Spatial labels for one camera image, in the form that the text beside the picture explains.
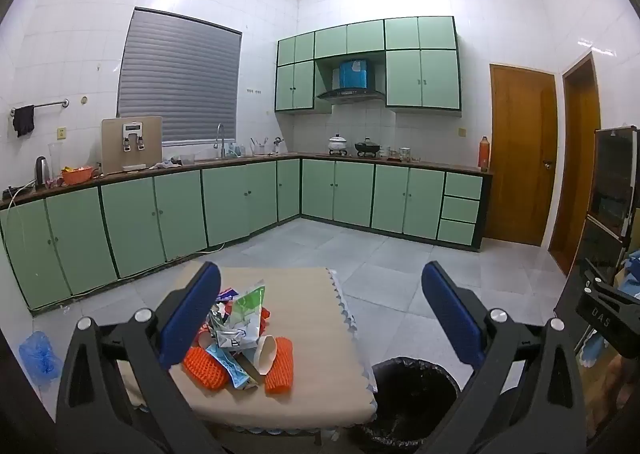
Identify light blue packet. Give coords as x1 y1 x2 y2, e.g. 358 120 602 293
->
207 346 261 390

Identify green wall cabinets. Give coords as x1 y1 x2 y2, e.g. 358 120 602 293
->
275 15 462 117

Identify clear plastic pitcher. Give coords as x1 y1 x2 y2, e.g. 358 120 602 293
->
48 143 63 182

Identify black trash bin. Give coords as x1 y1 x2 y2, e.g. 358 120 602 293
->
350 356 462 452

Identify silver printed wrapper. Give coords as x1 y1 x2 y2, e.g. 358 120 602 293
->
207 304 262 350

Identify beige tablecloth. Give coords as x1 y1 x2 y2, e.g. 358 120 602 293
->
167 266 378 440

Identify green and white packet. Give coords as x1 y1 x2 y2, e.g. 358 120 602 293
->
227 282 266 329

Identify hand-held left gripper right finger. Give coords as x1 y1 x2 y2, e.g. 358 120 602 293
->
421 261 598 454

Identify wooden door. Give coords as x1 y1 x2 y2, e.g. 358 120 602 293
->
548 51 601 277
484 62 558 247

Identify orange plastic basket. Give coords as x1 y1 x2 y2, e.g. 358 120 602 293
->
61 166 95 185

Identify tan panel water dispenser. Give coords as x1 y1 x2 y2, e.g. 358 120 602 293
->
101 116 163 175

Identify grey window blind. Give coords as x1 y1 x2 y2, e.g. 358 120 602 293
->
116 8 243 145

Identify black framed panel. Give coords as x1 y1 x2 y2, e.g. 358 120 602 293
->
552 125 640 355

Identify blue plastic bag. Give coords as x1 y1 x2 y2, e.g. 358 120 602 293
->
19 331 63 387

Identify green base cabinets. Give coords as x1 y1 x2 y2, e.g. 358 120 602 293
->
0 156 493 317

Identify metal towel rail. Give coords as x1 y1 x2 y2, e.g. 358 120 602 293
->
10 98 69 115

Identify range hood with blue film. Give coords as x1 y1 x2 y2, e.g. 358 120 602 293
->
316 56 387 105

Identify orange foam net sleeve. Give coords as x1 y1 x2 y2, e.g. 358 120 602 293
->
182 346 228 390
265 336 294 395

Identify red paper cup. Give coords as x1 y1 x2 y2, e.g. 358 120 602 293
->
254 335 279 376

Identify black hanging cloth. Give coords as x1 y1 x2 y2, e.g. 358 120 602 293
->
12 104 36 138

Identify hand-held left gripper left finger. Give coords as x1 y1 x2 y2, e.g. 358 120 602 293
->
56 261 223 454

